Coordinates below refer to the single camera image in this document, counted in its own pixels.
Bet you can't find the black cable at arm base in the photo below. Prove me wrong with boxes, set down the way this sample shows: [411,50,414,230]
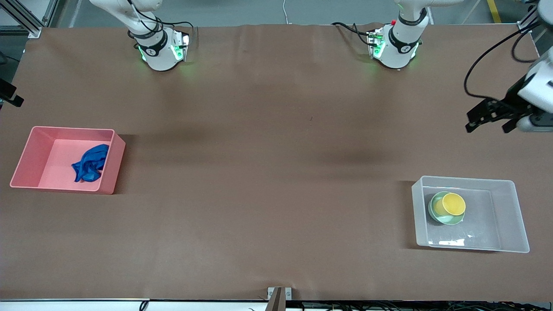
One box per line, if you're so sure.
[153,17,198,44]
[331,22,377,47]

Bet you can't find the blue cloth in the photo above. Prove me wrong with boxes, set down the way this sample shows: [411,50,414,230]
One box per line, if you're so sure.
[71,144,110,183]

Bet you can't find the white table edge rail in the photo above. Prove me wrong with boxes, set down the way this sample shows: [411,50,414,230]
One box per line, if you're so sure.
[0,298,553,311]

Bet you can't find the brown table cover sheet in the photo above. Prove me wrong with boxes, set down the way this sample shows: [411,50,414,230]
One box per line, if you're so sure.
[0,24,553,301]

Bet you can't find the pink plastic bin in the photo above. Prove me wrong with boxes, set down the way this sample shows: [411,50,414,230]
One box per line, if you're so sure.
[10,126,126,195]

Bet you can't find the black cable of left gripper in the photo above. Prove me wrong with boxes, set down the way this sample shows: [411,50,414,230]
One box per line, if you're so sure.
[464,17,553,101]

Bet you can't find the yellow plastic cup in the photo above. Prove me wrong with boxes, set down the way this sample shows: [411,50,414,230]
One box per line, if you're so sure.
[433,193,467,216]

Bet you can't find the mint green bowl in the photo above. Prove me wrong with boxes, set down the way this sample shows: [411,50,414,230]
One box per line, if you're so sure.
[428,191,466,226]

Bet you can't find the black cable at right arm base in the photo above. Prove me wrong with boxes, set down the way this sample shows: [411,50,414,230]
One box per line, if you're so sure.
[153,17,198,44]

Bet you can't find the black cable at left arm base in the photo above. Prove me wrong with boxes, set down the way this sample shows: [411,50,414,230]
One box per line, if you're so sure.
[331,22,377,47]

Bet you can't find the aluminium frame profile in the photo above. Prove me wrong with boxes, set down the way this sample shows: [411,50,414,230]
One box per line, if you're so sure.
[0,0,59,38]
[518,9,540,34]

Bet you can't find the grey metal bracket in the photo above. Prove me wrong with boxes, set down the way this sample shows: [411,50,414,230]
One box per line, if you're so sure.
[267,287,292,311]

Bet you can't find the clear plastic bin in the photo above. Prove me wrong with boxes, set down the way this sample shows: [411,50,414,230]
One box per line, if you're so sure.
[411,175,530,254]

